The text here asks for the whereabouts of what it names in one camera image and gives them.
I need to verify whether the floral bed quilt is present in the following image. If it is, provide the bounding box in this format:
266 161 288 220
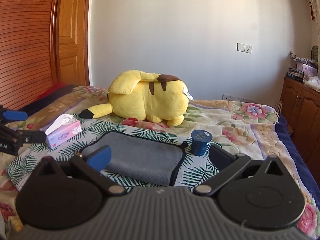
1 86 319 239

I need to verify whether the dark blue cup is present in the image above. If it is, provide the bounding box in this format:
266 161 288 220
191 129 213 156

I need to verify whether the wooden door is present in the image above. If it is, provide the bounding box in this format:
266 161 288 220
55 0 89 86

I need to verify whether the wall socket strip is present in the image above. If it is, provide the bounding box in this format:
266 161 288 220
221 94 255 103

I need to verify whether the white wall switch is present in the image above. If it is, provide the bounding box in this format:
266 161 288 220
236 43 252 54

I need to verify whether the red pillow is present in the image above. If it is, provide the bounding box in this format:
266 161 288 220
34 82 67 106

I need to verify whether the purple and grey towel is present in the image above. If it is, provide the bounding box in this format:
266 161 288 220
80 131 186 186

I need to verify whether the palm leaf print cloth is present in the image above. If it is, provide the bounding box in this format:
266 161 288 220
7 120 220 190

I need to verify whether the wooden cabinet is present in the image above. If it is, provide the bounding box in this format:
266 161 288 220
280 77 320 181

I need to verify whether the yellow Pikachu plush toy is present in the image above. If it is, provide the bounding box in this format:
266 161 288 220
79 70 194 127

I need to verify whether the clutter pile on cabinet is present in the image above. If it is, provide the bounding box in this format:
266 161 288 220
286 46 319 93

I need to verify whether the dark blue blanket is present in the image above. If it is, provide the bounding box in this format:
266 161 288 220
18 82 76 116

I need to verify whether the pink tissue box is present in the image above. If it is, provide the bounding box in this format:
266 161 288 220
43 114 82 150

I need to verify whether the wooden slatted headboard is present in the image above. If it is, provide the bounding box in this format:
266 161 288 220
1 0 57 109

